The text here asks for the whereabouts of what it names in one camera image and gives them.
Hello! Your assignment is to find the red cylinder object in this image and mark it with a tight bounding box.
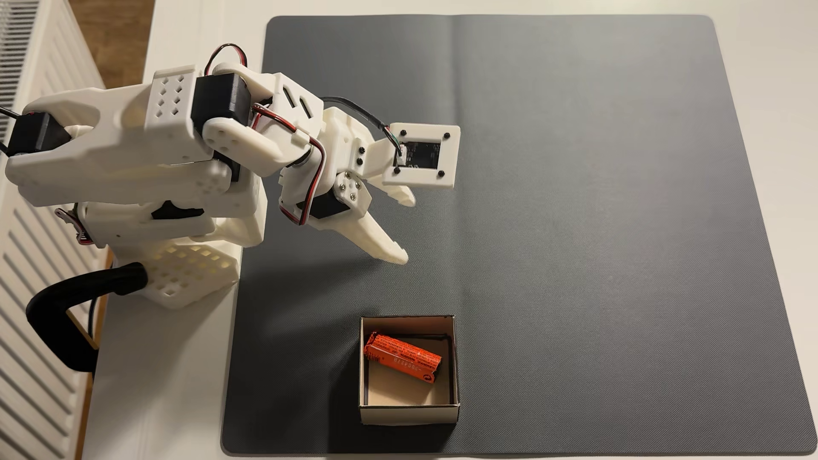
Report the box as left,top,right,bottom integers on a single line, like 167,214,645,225
363,332,443,384

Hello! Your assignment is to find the small open cardboard box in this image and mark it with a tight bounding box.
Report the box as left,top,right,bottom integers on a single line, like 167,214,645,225
359,314,461,426

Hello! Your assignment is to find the dark grey table mat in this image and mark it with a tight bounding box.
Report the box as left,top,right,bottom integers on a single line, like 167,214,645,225
220,14,818,456

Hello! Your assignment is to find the black table clamp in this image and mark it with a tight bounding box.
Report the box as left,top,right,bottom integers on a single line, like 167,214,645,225
27,261,150,371

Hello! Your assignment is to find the white radiator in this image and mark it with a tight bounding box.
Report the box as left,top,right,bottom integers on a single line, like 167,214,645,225
0,0,112,460

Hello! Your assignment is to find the red black servo cable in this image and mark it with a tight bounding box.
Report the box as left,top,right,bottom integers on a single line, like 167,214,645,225
252,102,327,226

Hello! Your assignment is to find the black camera cable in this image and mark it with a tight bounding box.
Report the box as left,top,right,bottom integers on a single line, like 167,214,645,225
320,96,405,159

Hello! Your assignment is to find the white square camera box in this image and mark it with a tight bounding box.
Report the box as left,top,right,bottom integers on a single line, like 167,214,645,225
367,123,461,189

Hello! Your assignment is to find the black power cable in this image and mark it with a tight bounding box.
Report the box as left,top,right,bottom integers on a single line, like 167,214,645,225
0,105,20,158

